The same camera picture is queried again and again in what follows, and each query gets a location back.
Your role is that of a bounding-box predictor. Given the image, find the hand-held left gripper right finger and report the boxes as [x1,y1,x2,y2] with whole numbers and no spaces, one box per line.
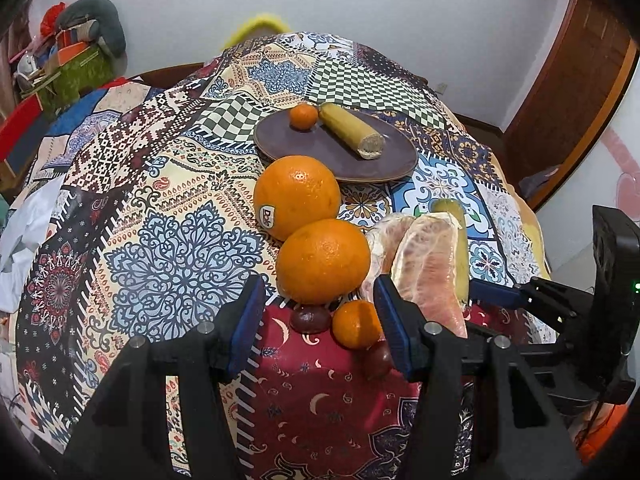
[372,275,583,480]

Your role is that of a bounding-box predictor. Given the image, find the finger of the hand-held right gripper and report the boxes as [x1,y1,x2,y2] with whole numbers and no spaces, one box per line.
[469,276,583,333]
[462,322,576,376]

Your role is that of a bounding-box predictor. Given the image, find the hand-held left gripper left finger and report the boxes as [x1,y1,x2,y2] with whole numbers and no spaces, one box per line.
[65,275,268,480]

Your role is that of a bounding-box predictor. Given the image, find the small mandarin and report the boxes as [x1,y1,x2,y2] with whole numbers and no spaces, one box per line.
[289,102,319,132]
[332,299,385,350]

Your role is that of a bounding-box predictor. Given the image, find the dark red jujube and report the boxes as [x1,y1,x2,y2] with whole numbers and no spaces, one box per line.
[291,305,332,333]
[362,342,393,381]

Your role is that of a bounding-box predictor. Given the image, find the peeled pink pomelo piece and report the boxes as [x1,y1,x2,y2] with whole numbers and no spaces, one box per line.
[391,212,468,338]
[360,212,416,306]

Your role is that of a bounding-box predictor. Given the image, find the large plain orange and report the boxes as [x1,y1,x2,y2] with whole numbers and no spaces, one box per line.
[276,218,372,306]

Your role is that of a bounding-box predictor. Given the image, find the large orange with sticker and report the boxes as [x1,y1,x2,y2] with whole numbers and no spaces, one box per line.
[253,155,342,242]

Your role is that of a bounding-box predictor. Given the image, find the dark purple oval plate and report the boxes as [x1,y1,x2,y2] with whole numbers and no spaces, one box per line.
[252,108,418,183]

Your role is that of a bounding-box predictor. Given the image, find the cut yellow banana piece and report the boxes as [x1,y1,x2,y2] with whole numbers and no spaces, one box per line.
[319,102,383,161]

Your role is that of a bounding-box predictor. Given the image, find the patterned patchwork tablecloth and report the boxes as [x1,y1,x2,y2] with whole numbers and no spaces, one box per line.
[10,30,556,480]

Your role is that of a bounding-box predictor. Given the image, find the grey cloth bundle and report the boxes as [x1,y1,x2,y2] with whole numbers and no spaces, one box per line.
[517,165,561,201]

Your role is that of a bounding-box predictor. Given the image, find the brown wooden door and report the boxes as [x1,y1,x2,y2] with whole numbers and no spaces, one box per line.
[502,0,638,211]

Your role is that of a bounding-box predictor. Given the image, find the white cloth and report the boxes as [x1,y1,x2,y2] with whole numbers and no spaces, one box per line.
[0,185,61,311]

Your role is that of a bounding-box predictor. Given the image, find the yellow chair back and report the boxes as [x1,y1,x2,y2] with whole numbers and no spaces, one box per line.
[227,12,291,48]

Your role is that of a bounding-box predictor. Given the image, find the red and blue cloth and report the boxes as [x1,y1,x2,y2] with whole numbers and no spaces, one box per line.
[0,95,51,176]

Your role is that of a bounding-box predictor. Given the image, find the green cardboard box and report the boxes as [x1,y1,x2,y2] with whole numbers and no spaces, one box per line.
[37,47,118,116]

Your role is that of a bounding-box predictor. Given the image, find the orange box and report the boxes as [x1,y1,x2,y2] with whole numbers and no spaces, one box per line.
[55,30,101,66]

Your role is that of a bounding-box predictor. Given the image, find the grey neck pillow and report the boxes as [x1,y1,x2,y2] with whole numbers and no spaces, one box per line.
[55,0,127,58]

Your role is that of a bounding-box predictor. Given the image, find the red fabric item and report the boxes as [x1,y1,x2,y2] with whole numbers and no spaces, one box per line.
[40,4,66,36]

